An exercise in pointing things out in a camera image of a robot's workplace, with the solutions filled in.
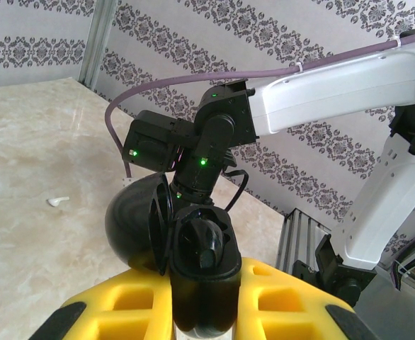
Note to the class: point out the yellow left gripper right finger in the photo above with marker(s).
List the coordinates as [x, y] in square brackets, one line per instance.
[292, 318]

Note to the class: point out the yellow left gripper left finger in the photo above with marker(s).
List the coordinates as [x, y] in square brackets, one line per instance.
[122, 311]

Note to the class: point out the black earbud charging case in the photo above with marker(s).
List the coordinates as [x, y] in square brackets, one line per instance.
[133, 219]

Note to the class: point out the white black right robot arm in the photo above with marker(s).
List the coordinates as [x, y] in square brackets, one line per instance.
[335, 88]

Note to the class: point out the grey metal base sheet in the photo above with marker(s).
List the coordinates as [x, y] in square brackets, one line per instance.
[388, 311]

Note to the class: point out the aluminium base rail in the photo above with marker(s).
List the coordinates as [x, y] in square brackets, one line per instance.
[296, 241]

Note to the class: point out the aluminium frame post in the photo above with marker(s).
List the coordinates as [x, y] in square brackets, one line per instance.
[99, 35]

